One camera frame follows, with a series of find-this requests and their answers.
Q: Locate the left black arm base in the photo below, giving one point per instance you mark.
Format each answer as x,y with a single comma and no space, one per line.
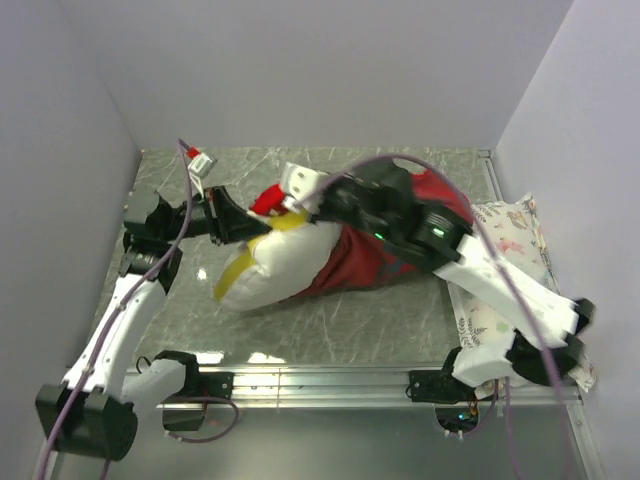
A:
186,399

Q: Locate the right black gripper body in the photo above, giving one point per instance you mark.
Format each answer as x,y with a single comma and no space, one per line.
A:
336,204

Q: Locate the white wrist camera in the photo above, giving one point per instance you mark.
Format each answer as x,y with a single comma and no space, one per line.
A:
200,165
297,182

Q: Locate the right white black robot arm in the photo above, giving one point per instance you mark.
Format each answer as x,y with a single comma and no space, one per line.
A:
426,222

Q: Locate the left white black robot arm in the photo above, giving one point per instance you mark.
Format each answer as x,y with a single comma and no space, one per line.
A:
95,410

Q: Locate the floral patterned white pillow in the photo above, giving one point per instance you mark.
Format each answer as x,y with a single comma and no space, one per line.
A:
507,303

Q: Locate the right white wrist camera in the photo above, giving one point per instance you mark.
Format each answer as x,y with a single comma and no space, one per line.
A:
297,182

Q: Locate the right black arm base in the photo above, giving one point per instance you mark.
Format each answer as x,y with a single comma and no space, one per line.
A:
458,409

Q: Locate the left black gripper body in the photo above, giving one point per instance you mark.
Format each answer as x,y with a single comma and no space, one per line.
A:
198,220

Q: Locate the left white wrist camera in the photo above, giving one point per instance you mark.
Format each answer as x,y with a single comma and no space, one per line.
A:
200,165

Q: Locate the red pillowcase grey print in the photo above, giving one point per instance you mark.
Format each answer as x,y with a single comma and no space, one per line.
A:
358,261

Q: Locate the white pillow yellow edge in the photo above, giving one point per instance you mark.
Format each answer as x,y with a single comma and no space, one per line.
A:
277,265

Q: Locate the aluminium mounting rail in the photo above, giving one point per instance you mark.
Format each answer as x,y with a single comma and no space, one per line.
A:
346,422

